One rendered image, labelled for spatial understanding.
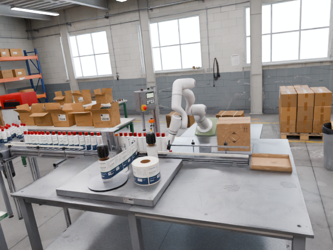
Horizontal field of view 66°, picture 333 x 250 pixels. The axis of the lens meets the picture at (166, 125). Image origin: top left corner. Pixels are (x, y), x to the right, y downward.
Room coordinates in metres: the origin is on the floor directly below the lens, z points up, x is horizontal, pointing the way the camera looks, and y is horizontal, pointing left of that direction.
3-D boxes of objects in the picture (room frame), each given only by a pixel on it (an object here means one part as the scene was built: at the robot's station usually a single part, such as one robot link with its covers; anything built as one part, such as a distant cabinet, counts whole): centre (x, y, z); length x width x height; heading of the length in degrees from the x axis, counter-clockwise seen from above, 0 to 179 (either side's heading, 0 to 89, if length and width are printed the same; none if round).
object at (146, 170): (1.77, 0.18, 0.95); 0.20 x 0.20 x 0.14
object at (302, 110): (5.08, -2.79, 0.45); 1.20 x 0.84 x 0.89; 157
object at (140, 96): (2.41, 0.18, 1.38); 0.17 x 0.10 x 0.19; 124
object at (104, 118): (4.07, 0.95, 0.97); 0.51 x 0.39 x 0.37; 161
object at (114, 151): (2.36, 0.54, 1.01); 0.14 x 0.13 x 0.26; 69
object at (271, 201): (2.16, 0.03, 0.82); 2.10 x 1.50 x 0.02; 69
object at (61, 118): (4.39, 1.75, 0.97); 0.45 x 0.38 x 0.37; 159
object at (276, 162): (1.93, -0.82, 0.85); 0.30 x 0.26 x 0.04; 69
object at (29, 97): (6.88, 3.86, 0.61); 0.70 x 0.60 x 1.22; 77
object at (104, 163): (1.80, 0.49, 1.04); 0.09 x 0.09 x 0.29
